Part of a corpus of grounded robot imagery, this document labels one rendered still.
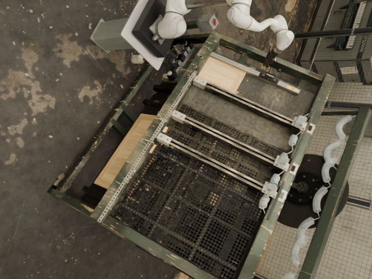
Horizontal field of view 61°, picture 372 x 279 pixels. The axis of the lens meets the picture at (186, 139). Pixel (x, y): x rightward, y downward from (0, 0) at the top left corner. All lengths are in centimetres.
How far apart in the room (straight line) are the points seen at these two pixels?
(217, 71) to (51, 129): 170
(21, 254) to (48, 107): 141
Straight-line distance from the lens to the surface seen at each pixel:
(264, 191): 265
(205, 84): 305
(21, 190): 328
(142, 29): 277
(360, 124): 350
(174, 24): 268
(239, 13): 237
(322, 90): 325
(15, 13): 317
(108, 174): 323
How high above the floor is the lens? 293
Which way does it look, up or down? 41 degrees down
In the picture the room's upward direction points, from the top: 101 degrees clockwise
